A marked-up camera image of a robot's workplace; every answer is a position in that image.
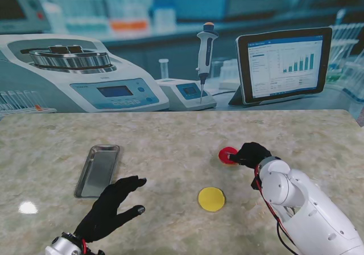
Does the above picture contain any red right wrist cable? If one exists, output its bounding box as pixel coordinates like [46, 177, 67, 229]
[255, 165, 298, 255]

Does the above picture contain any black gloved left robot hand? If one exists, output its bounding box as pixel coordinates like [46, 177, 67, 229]
[73, 175, 148, 243]

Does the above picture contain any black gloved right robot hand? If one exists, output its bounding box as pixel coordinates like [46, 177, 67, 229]
[229, 142, 273, 170]

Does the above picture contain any printed laboratory scene backdrop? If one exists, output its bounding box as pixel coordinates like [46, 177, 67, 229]
[0, 0, 364, 114]

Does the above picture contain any yellow-topped clear culture dish lid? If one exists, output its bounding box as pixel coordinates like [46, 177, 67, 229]
[198, 186, 226, 212]

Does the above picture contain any red round filter paper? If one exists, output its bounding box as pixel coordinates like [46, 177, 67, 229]
[218, 146, 239, 164]

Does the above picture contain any rectangular stainless steel tray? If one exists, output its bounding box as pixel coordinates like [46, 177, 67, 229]
[73, 144, 121, 200]

